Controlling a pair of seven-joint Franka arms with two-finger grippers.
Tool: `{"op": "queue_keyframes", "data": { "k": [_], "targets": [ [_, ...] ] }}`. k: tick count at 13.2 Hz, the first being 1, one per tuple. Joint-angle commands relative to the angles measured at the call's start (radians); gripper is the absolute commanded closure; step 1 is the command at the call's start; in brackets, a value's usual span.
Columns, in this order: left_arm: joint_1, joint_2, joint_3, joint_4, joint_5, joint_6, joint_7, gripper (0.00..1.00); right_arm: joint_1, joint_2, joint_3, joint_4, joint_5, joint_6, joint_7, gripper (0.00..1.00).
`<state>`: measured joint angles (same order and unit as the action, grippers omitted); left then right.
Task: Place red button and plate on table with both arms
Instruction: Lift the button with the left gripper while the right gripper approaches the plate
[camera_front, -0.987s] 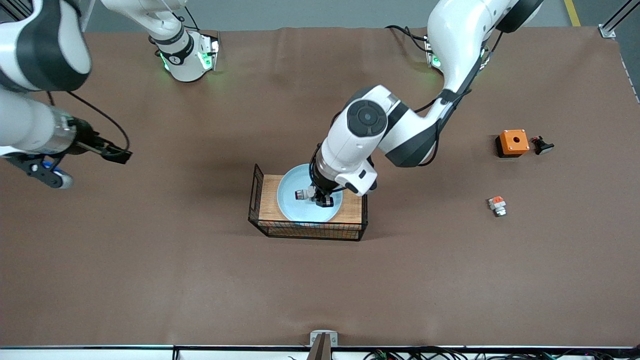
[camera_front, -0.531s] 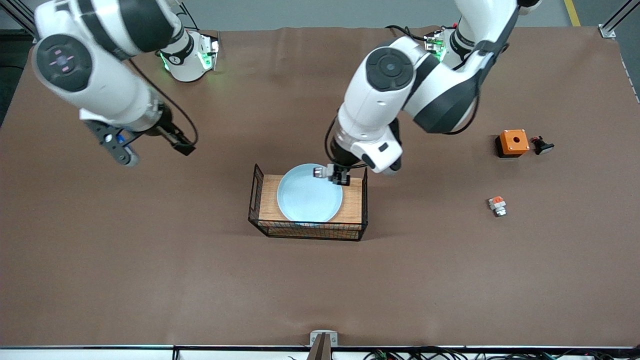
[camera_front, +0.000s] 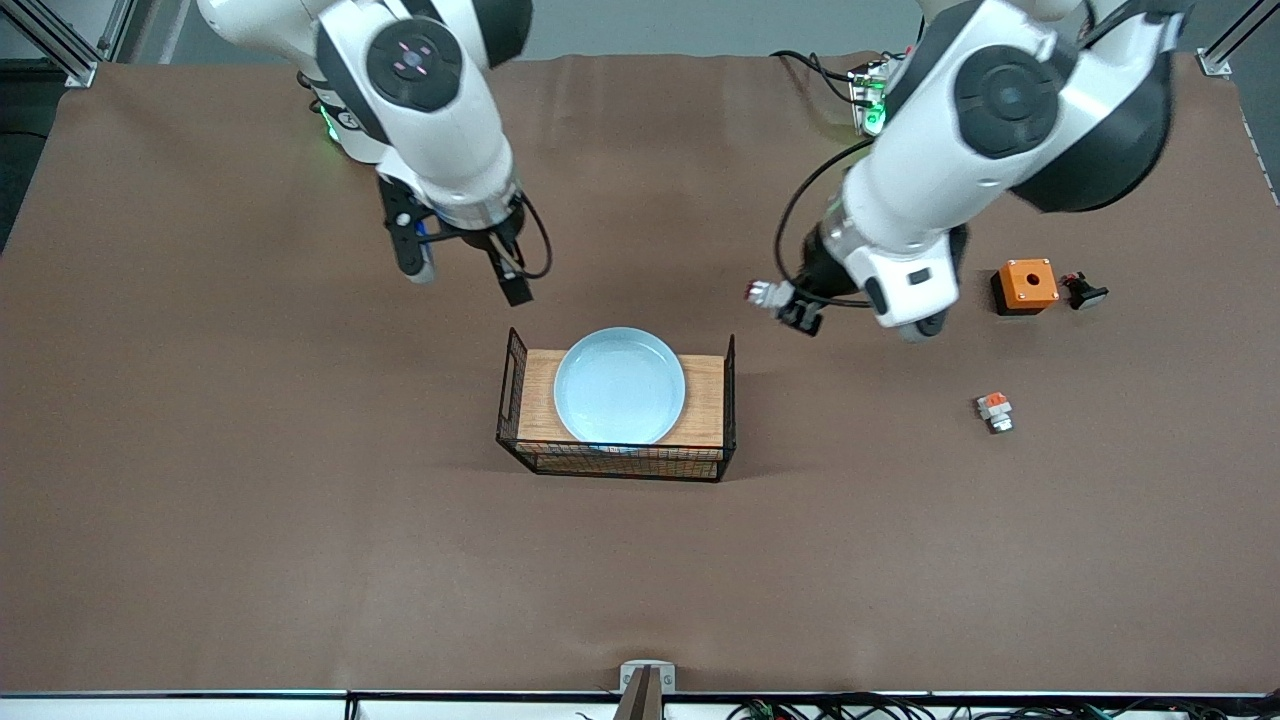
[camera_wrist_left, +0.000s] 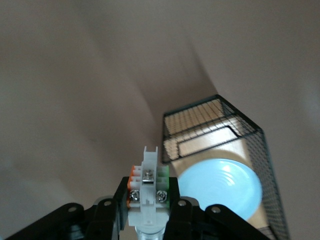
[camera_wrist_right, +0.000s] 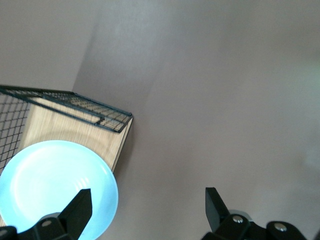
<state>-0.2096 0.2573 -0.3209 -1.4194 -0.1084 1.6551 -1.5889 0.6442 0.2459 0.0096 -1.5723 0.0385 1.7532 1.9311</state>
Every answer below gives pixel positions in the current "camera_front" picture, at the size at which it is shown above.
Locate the black cable bundle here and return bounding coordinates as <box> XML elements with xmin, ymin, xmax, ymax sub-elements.
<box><xmin>725</xmin><ymin>693</ymin><xmax>1280</xmax><ymax>720</ymax></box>

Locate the light blue round plate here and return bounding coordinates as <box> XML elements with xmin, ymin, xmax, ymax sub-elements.
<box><xmin>553</xmin><ymin>327</ymin><xmax>687</xmax><ymax>446</ymax></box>

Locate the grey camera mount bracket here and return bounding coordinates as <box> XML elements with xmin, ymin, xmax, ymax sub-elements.
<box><xmin>620</xmin><ymin>660</ymin><xmax>676</xmax><ymax>694</ymax></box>

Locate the wooden board lid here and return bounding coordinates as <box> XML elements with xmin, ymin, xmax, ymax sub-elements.
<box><xmin>517</xmin><ymin>348</ymin><xmax>726</xmax><ymax>448</ymax></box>

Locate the black push button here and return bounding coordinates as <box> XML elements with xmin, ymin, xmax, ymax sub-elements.
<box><xmin>1060</xmin><ymin>270</ymin><xmax>1111</xmax><ymax>311</ymax></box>

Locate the black wire basket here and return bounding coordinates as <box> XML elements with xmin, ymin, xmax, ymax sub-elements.
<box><xmin>495</xmin><ymin>327</ymin><xmax>738</xmax><ymax>484</ymax></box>

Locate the black arm base cable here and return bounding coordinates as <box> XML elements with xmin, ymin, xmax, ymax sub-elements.
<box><xmin>770</xmin><ymin>48</ymin><xmax>866</xmax><ymax>109</ymax></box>

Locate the aluminium frame post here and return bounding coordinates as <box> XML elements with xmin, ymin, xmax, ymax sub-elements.
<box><xmin>95</xmin><ymin>0</ymin><xmax>161</xmax><ymax>63</ymax></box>
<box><xmin>0</xmin><ymin>0</ymin><xmax>103</xmax><ymax>89</ymax></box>
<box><xmin>1195</xmin><ymin>0</ymin><xmax>1280</xmax><ymax>79</ymax></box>

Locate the orange button enclosure box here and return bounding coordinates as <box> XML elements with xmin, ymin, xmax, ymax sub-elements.
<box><xmin>990</xmin><ymin>258</ymin><xmax>1061</xmax><ymax>317</ymax></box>

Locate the grey camera pole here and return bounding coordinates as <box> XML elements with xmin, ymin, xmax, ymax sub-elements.
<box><xmin>612</xmin><ymin>668</ymin><xmax>666</xmax><ymax>720</ymax></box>

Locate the brown table cover sheet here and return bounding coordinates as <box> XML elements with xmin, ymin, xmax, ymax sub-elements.
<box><xmin>0</xmin><ymin>50</ymin><xmax>1280</xmax><ymax>696</ymax></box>

